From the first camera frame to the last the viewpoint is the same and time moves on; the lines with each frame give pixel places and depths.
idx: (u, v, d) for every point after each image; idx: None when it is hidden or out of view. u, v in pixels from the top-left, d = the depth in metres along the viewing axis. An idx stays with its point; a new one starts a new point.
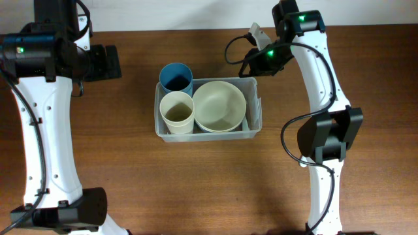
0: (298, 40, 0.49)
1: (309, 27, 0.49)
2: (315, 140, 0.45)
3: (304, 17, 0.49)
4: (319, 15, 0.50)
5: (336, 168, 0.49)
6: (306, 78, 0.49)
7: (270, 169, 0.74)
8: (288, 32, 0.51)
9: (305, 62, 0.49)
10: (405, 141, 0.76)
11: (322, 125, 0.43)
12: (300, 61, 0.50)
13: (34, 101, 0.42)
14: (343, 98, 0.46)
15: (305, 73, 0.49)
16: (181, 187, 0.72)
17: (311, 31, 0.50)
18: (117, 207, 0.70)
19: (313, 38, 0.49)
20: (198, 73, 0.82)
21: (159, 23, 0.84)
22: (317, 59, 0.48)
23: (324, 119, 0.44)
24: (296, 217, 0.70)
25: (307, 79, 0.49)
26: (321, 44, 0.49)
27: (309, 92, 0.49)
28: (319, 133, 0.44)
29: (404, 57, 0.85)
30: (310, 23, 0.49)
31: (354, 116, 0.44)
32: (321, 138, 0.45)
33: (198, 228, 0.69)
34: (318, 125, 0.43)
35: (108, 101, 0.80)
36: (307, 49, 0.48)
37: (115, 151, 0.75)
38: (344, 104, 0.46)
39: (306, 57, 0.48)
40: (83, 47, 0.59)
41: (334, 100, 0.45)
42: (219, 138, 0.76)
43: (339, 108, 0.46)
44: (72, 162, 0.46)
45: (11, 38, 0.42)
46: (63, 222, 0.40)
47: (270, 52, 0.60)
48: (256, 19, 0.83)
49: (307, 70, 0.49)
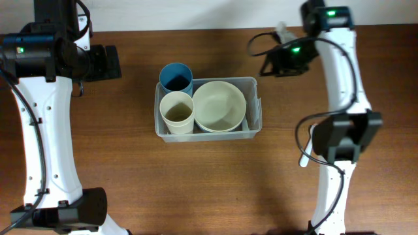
0: (326, 36, 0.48)
1: (337, 23, 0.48)
2: (329, 140, 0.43)
3: (334, 12, 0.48)
4: (349, 12, 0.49)
5: (347, 170, 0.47)
6: (328, 76, 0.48)
7: (271, 168, 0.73)
8: (315, 26, 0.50)
9: (330, 60, 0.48)
10: (405, 141, 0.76)
11: (339, 126, 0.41)
12: (324, 59, 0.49)
13: (34, 101, 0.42)
14: (364, 101, 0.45)
15: (328, 70, 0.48)
16: (181, 187, 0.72)
17: (339, 27, 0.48)
18: (117, 207, 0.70)
19: (340, 35, 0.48)
20: (198, 73, 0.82)
21: (159, 23, 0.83)
22: (343, 57, 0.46)
23: (341, 120, 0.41)
24: (296, 217, 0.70)
25: (330, 78, 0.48)
26: (348, 44, 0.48)
27: (330, 91, 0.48)
28: (334, 133, 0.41)
29: (406, 57, 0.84)
30: (339, 19, 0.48)
31: (375, 120, 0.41)
32: (336, 138, 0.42)
33: (198, 228, 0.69)
34: (336, 125, 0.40)
35: (108, 101, 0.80)
36: (334, 47, 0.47)
37: (115, 151, 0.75)
38: (364, 107, 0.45)
39: (332, 55, 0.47)
40: (83, 47, 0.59)
41: (355, 101, 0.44)
42: (219, 138, 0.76)
43: (358, 110, 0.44)
44: (72, 162, 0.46)
45: (11, 38, 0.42)
46: (63, 222, 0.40)
47: (296, 49, 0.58)
48: (255, 19, 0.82)
49: (330, 68, 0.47)
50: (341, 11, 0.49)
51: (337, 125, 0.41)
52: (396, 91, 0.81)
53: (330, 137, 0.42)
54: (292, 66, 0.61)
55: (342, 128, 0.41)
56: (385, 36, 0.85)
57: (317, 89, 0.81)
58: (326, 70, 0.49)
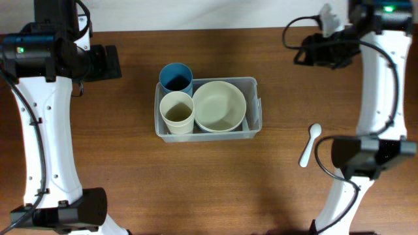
0: (375, 38, 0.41)
1: (394, 20, 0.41)
2: (351, 161, 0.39)
3: (392, 8, 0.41)
4: (410, 8, 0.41)
5: (363, 185, 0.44)
6: (366, 86, 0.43)
7: (271, 168, 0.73)
8: (365, 21, 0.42)
9: (371, 70, 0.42)
10: None
11: (364, 153, 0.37)
12: (366, 65, 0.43)
13: (34, 101, 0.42)
14: (400, 125, 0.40)
15: (367, 81, 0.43)
16: (181, 187, 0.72)
17: (394, 27, 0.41)
18: (117, 207, 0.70)
19: (392, 40, 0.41)
20: (198, 73, 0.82)
21: (160, 24, 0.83)
22: (387, 68, 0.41)
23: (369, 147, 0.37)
24: (296, 217, 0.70)
25: (366, 89, 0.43)
26: (398, 53, 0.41)
27: (364, 106, 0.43)
28: (357, 156, 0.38)
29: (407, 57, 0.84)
30: (397, 15, 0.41)
31: (407, 150, 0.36)
32: (358, 161, 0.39)
33: (198, 228, 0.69)
34: (360, 149, 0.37)
35: (108, 101, 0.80)
36: (380, 54, 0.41)
37: (115, 151, 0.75)
38: (400, 133, 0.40)
39: (375, 64, 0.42)
40: (83, 47, 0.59)
41: (390, 125, 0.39)
42: (220, 138, 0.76)
43: (392, 136, 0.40)
44: (72, 163, 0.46)
45: (11, 37, 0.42)
46: (63, 222, 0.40)
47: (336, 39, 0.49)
48: (255, 19, 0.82)
49: (369, 79, 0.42)
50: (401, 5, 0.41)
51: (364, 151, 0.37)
52: None
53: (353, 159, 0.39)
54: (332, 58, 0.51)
55: (367, 155, 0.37)
56: None
57: (317, 89, 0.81)
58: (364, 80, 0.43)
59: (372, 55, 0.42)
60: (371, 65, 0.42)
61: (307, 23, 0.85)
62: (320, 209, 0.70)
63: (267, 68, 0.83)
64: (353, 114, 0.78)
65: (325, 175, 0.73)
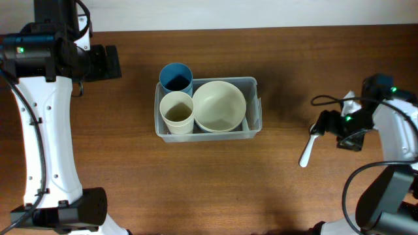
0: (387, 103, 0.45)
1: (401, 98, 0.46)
2: (388, 193, 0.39)
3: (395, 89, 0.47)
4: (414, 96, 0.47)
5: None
6: (386, 138, 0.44)
7: (270, 169, 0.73)
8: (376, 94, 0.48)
9: (388, 125, 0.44)
10: None
11: (401, 177, 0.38)
12: (385, 124, 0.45)
13: (34, 101, 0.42)
14: None
15: (385, 133, 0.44)
16: (181, 187, 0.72)
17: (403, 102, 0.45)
18: (117, 207, 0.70)
19: (401, 104, 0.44)
20: (198, 73, 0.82)
21: (160, 24, 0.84)
22: (403, 122, 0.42)
23: (406, 171, 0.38)
24: (296, 217, 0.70)
25: (387, 140, 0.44)
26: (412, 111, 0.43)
27: (389, 152, 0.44)
28: (392, 185, 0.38)
29: (407, 56, 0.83)
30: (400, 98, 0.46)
31: None
32: (396, 194, 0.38)
33: (198, 228, 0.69)
34: (395, 173, 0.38)
35: (108, 101, 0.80)
36: (394, 111, 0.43)
37: (115, 151, 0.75)
38: None
39: (391, 119, 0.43)
40: (83, 47, 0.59)
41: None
42: (219, 138, 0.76)
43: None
44: (72, 162, 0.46)
45: (11, 38, 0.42)
46: (63, 222, 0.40)
47: (348, 117, 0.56)
48: (255, 18, 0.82)
49: (388, 131, 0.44)
50: (404, 94, 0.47)
51: (400, 175, 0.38)
52: None
53: (390, 187, 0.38)
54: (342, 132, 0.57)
55: (404, 181, 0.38)
56: (385, 36, 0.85)
57: (317, 90, 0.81)
58: (385, 135, 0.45)
59: (386, 114, 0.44)
60: (388, 121, 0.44)
61: (307, 23, 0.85)
62: (320, 209, 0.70)
63: (267, 68, 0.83)
64: None
65: (325, 174, 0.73)
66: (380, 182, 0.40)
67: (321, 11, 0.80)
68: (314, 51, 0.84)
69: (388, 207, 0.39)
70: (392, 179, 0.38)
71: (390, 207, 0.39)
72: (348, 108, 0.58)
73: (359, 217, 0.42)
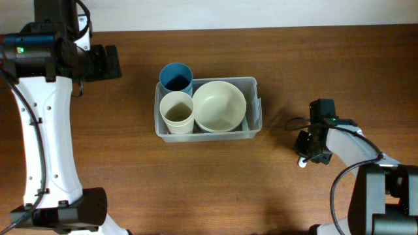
0: (332, 130, 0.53)
1: (343, 125, 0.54)
2: (370, 196, 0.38)
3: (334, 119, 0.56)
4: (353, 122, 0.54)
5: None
6: (345, 155, 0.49)
7: (270, 169, 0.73)
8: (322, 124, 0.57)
9: (342, 141, 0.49)
10: (405, 141, 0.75)
11: (374, 175, 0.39)
12: (339, 145, 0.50)
13: (34, 101, 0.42)
14: (389, 158, 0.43)
15: (344, 151, 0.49)
16: (181, 187, 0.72)
17: (345, 125, 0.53)
18: (117, 207, 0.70)
19: (347, 127, 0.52)
20: (198, 73, 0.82)
21: (160, 24, 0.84)
22: (354, 137, 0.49)
23: (376, 168, 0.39)
24: (296, 217, 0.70)
25: (347, 156, 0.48)
26: (356, 129, 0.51)
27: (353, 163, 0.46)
28: (369, 187, 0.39)
29: (405, 57, 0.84)
30: (343, 123, 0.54)
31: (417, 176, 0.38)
32: (377, 195, 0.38)
33: (198, 228, 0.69)
34: (368, 172, 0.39)
35: (108, 101, 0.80)
36: (343, 132, 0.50)
37: (115, 150, 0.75)
38: (392, 162, 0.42)
39: (343, 136, 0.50)
40: (83, 47, 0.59)
41: (381, 156, 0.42)
42: (219, 138, 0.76)
43: (386, 164, 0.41)
44: (72, 162, 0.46)
45: (11, 38, 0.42)
46: (63, 222, 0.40)
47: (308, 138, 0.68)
48: (256, 18, 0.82)
49: (345, 149, 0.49)
50: (344, 120, 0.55)
51: (372, 175, 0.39)
52: (394, 91, 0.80)
53: (368, 188, 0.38)
54: (306, 152, 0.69)
55: (379, 179, 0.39)
56: (385, 36, 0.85)
57: (317, 91, 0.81)
58: (344, 153, 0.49)
59: (338, 136, 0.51)
60: (341, 138, 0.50)
61: (307, 23, 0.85)
62: (319, 209, 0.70)
63: (267, 68, 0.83)
64: (352, 114, 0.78)
65: (325, 174, 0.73)
66: (359, 187, 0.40)
67: (321, 11, 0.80)
68: (314, 51, 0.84)
69: (376, 211, 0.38)
70: (366, 182, 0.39)
71: (378, 210, 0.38)
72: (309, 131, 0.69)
73: (356, 230, 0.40)
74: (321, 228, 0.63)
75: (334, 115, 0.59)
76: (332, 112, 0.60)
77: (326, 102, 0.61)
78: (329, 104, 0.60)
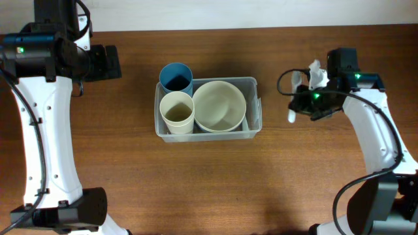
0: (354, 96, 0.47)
1: (365, 86, 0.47)
2: (376, 207, 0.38)
3: (360, 76, 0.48)
4: (377, 78, 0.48)
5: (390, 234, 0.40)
6: (362, 134, 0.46)
7: (270, 168, 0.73)
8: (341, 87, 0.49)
9: (362, 119, 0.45)
10: (405, 141, 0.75)
11: (386, 187, 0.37)
12: (358, 119, 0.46)
13: (34, 101, 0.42)
14: (411, 160, 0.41)
15: (362, 130, 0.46)
16: (181, 187, 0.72)
17: (368, 89, 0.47)
18: (117, 207, 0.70)
19: (371, 94, 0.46)
20: (198, 73, 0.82)
21: (160, 24, 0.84)
22: (376, 115, 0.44)
23: (389, 180, 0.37)
24: (296, 217, 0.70)
25: (363, 136, 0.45)
26: (381, 102, 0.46)
27: (367, 148, 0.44)
28: (379, 198, 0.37)
29: (405, 57, 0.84)
30: (366, 85, 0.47)
31: None
32: (385, 205, 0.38)
33: (198, 228, 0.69)
34: (380, 187, 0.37)
35: (108, 101, 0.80)
36: (364, 105, 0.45)
37: (115, 150, 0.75)
38: (414, 168, 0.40)
39: (362, 111, 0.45)
40: (84, 47, 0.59)
41: (400, 161, 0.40)
42: (219, 138, 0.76)
43: (407, 170, 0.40)
44: (72, 162, 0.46)
45: (11, 38, 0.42)
46: (63, 221, 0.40)
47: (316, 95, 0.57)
48: (255, 18, 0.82)
49: (364, 126, 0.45)
50: (370, 76, 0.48)
51: (385, 188, 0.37)
52: (394, 91, 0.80)
53: (377, 201, 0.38)
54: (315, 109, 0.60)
55: (391, 190, 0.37)
56: (384, 35, 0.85)
57: None
58: (361, 130, 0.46)
59: (358, 108, 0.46)
60: (362, 117, 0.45)
61: (308, 23, 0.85)
62: (319, 209, 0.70)
63: (268, 68, 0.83)
64: None
65: (325, 175, 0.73)
66: (368, 193, 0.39)
67: (321, 11, 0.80)
68: (314, 51, 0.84)
69: (379, 217, 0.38)
70: (377, 194, 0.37)
71: (381, 217, 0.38)
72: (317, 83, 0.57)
73: (354, 225, 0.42)
74: (321, 227, 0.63)
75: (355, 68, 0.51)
76: (354, 62, 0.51)
77: (349, 52, 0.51)
78: (351, 52, 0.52)
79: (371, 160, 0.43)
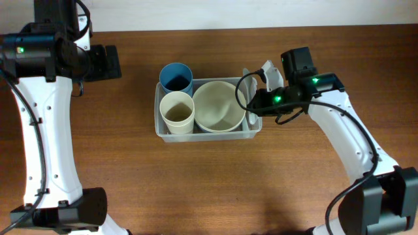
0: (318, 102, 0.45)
1: (325, 89, 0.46)
2: (367, 214, 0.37)
3: (318, 79, 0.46)
4: (335, 76, 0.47)
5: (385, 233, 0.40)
6: (334, 140, 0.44)
7: (271, 168, 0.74)
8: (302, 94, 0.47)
9: (330, 125, 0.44)
10: (406, 141, 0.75)
11: (371, 192, 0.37)
12: (326, 125, 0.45)
13: (34, 100, 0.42)
14: (387, 158, 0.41)
15: (332, 136, 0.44)
16: (181, 187, 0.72)
17: (329, 91, 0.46)
18: (117, 207, 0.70)
19: (332, 97, 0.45)
20: (198, 73, 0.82)
21: (160, 25, 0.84)
22: (343, 117, 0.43)
23: (371, 185, 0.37)
24: (296, 217, 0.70)
25: (335, 142, 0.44)
26: (344, 102, 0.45)
27: (343, 153, 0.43)
28: (367, 205, 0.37)
29: (404, 56, 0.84)
30: (325, 87, 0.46)
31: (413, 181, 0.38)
32: (375, 210, 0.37)
33: (198, 228, 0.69)
34: (366, 193, 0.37)
35: (108, 101, 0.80)
36: (329, 109, 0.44)
37: (115, 150, 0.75)
38: (392, 164, 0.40)
39: (330, 117, 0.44)
40: (83, 47, 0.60)
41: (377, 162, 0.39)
42: (220, 138, 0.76)
43: (386, 169, 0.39)
44: (73, 162, 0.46)
45: (11, 38, 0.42)
46: (63, 221, 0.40)
47: (277, 98, 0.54)
48: (255, 18, 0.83)
49: (334, 132, 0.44)
50: (328, 77, 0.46)
51: (369, 194, 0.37)
52: (394, 91, 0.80)
53: (366, 207, 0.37)
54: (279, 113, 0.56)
55: (377, 195, 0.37)
56: (384, 35, 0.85)
57: None
58: (332, 135, 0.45)
59: (324, 114, 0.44)
60: (330, 122, 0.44)
61: (307, 23, 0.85)
62: (319, 209, 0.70)
63: None
64: None
65: (325, 175, 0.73)
66: (354, 200, 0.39)
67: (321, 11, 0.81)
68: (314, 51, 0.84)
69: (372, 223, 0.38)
70: (365, 202, 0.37)
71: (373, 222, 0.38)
72: (274, 81, 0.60)
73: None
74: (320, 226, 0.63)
75: (311, 68, 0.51)
76: (309, 63, 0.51)
77: (300, 53, 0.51)
78: (304, 53, 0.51)
79: (350, 165, 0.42)
